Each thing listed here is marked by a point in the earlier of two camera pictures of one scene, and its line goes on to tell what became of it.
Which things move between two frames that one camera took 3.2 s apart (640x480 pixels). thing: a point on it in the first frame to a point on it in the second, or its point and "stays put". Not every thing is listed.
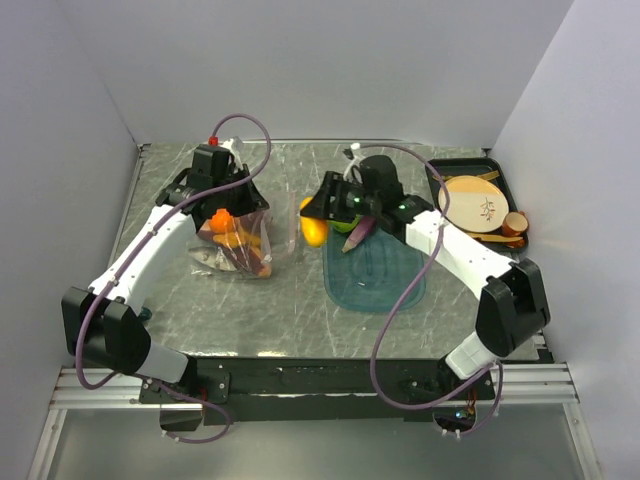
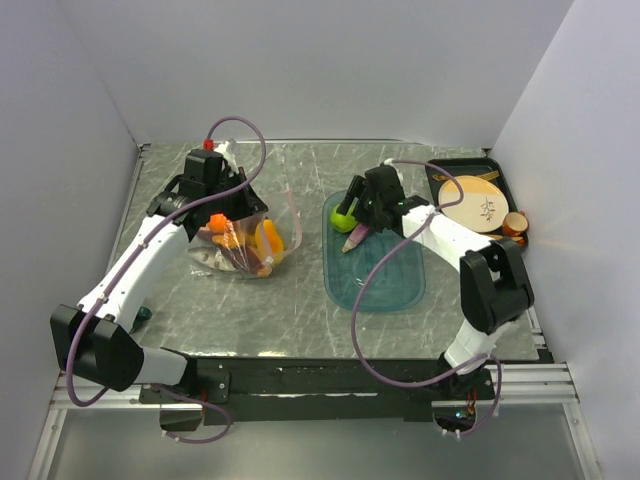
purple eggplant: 359,232 stays put
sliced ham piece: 252,261 stays put
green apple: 345,227 stays put
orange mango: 313,229 to 268,242
